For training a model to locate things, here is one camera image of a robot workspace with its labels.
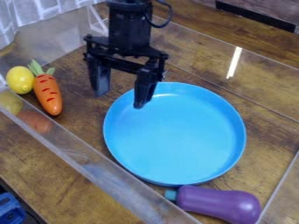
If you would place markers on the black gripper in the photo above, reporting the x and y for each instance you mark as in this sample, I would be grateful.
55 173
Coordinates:
126 51

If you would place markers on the orange toy carrot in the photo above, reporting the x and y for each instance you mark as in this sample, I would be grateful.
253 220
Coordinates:
46 88

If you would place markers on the round blue tray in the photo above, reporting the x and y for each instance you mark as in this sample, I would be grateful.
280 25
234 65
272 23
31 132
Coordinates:
185 139

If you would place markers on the yellow toy lemon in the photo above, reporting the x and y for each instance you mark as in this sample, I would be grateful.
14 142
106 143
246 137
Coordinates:
21 79

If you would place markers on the white mesh curtain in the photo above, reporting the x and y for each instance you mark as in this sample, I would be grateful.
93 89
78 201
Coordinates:
23 12

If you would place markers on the purple toy eggplant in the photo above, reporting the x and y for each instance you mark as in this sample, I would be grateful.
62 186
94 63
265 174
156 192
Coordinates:
234 206

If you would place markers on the blue device corner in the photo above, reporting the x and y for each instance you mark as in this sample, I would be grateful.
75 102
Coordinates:
13 213

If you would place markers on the clear acrylic barrier wall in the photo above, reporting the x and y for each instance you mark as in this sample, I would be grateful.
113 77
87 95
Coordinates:
54 160

